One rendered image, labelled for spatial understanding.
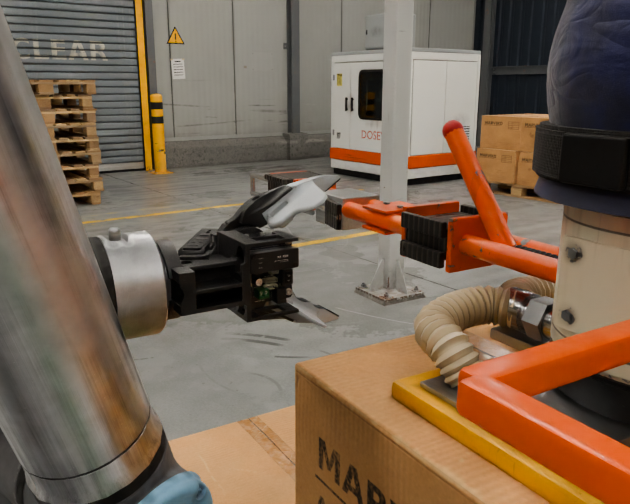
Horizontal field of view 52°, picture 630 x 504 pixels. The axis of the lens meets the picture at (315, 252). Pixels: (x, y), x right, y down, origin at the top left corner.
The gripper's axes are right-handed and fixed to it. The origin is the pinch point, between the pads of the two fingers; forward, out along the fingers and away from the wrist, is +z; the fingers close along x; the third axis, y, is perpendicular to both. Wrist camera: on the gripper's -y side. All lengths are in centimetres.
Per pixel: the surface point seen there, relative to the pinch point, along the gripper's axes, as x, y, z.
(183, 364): -107, -210, 54
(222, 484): -53, -40, 2
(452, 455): -12.8, 21.1, -2.2
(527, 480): -12.1, 27.3, -0.5
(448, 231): 1.7, 6.2, 10.0
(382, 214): 1.2, -7.1, 11.4
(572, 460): 0.3, 39.5, -13.0
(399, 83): 18, -240, 197
